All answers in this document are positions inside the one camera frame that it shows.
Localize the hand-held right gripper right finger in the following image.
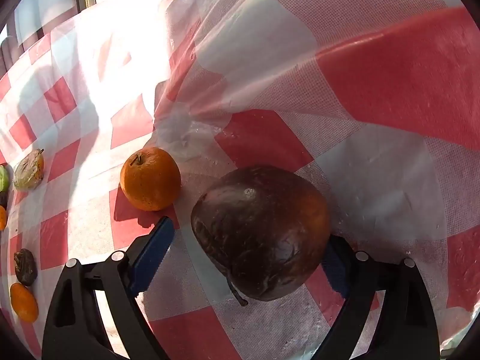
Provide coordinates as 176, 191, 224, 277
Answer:
320, 234, 440, 360

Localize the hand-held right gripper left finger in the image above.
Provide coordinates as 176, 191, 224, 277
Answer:
42, 215, 175, 360

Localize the dark brown rotten apple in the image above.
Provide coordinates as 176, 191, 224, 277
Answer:
190, 165, 331, 307

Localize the orange with stem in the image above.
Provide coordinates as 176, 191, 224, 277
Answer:
120, 147, 182, 212

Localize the small dark shrivelled fruit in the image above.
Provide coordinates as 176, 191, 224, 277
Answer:
14, 248, 38, 286

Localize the small orange tangerine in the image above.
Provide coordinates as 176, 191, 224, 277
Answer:
10, 283, 39, 323

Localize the yellowish wrinkled fruit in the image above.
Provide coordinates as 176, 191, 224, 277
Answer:
13, 148, 45, 191

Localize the red white checkered tablecloth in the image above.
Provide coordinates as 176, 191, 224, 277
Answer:
0, 0, 480, 360

